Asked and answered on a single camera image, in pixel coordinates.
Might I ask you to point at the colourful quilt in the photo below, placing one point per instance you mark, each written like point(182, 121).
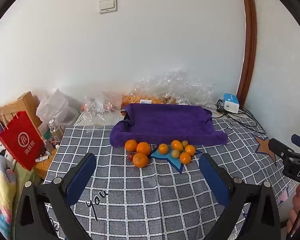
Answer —
point(0, 195)

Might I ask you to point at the red paper bag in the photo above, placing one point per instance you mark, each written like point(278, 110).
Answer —
point(21, 142)

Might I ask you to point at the large orange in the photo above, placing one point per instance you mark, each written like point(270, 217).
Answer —
point(131, 145)
point(140, 159)
point(143, 148)

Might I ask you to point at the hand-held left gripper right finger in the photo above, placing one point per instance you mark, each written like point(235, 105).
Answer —
point(213, 182)

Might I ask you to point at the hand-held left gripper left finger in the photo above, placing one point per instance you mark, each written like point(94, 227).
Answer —
point(77, 182)

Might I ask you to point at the large clear plastic bag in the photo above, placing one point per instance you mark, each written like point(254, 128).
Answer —
point(175, 87)

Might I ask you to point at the person's right hand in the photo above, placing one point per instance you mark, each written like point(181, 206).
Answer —
point(296, 205)

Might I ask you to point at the small yellow-green fruit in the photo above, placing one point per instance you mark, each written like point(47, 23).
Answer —
point(175, 153)

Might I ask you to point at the white light switch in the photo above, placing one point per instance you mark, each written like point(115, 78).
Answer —
point(107, 5)

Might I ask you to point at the white plastic bag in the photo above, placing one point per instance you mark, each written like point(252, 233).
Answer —
point(56, 107)

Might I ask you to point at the wooden chair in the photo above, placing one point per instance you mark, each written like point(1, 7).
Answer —
point(25, 102)

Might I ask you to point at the wooden side table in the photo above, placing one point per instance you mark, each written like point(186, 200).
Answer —
point(46, 163)

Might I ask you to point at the brown wooden door frame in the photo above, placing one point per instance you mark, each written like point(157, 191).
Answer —
point(248, 42)

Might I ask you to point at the clear plastic bottle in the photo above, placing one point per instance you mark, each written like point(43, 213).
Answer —
point(55, 131)

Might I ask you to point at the white and blue box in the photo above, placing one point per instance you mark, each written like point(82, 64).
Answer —
point(231, 103)

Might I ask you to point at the small yellow fruit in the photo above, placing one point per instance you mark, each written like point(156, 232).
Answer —
point(185, 143)

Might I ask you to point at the purple towel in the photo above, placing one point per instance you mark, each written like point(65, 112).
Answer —
point(170, 125)

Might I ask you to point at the small red fruit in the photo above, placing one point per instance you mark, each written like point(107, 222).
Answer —
point(129, 156)

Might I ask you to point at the small oblong orange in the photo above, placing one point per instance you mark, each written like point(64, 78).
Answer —
point(177, 145)

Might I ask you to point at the small clear plastic bag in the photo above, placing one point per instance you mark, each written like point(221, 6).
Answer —
point(100, 107)

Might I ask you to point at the grey checked blanket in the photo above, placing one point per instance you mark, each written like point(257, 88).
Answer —
point(150, 200)

